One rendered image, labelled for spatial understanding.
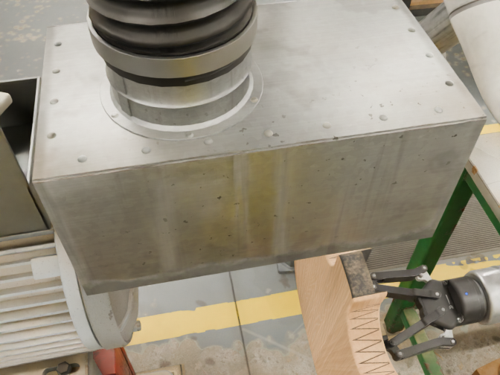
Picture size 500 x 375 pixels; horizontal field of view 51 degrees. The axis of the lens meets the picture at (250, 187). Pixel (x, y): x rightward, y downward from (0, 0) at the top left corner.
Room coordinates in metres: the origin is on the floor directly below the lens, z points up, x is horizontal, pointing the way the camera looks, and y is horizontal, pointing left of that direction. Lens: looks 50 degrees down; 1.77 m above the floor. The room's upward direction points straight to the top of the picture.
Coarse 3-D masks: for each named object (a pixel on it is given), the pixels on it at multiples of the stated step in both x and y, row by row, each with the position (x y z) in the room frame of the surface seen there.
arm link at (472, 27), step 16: (480, 0) 0.76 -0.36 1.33; (496, 0) 0.76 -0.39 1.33; (464, 16) 0.76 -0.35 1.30; (480, 16) 0.75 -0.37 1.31; (496, 16) 0.74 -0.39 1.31; (464, 32) 0.75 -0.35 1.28; (480, 32) 0.73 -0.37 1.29; (496, 32) 0.73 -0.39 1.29; (464, 48) 0.74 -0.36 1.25; (480, 48) 0.72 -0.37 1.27; (496, 48) 0.71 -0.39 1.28; (480, 64) 0.70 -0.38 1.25; (496, 64) 0.69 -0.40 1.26; (480, 80) 0.69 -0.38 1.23; (496, 80) 0.67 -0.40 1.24; (496, 96) 0.65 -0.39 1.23; (496, 112) 0.63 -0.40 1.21
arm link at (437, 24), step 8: (440, 8) 1.07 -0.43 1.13; (432, 16) 1.09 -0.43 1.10; (440, 16) 1.06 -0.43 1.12; (448, 16) 1.03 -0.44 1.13; (424, 24) 1.11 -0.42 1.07; (432, 24) 1.08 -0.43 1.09; (440, 24) 1.05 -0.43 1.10; (448, 24) 1.03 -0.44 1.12; (432, 32) 1.07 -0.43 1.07; (440, 32) 1.05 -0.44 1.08; (448, 32) 1.03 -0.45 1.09; (432, 40) 1.07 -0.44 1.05; (440, 40) 1.06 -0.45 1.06; (448, 40) 1.05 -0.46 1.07; (456, 40) 1.04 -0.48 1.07; (440, 48) 1.07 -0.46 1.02; (448, 48) 1.08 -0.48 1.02
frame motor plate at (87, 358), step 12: (48, 360) 0.26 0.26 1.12; (60, 360) 0.26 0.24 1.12; (72, 360) 0.26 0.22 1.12; (84, 360) 0.26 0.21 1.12; (0, 372) 0.24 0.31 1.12; (12, 372) 0.24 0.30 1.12; (24, 372) 0.24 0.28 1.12; (36, 372) 0.24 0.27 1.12; (48, 372) 0.25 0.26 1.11; (60, 372) 0.24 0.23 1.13; (72, 372) 0.25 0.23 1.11; (84, 372) 0.24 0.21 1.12
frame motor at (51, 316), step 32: (0, 256) 0.27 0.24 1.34; (32, 256) 0.28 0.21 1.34; (64, 256) 0.27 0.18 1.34; (0, 288) 0.25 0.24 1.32; (32, 288) 0.25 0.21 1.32; (64, 288) 0.25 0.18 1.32; (0, 320) 0.23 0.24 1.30; (32, 320) 0.23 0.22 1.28; (64, 320) 0.23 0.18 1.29; (96, 320) 0.24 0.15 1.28; (128, 320) 0.25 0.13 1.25; (0, 352) 0.22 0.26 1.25; (32, 352) 0.22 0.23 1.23; (64, 352) 0.23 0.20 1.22
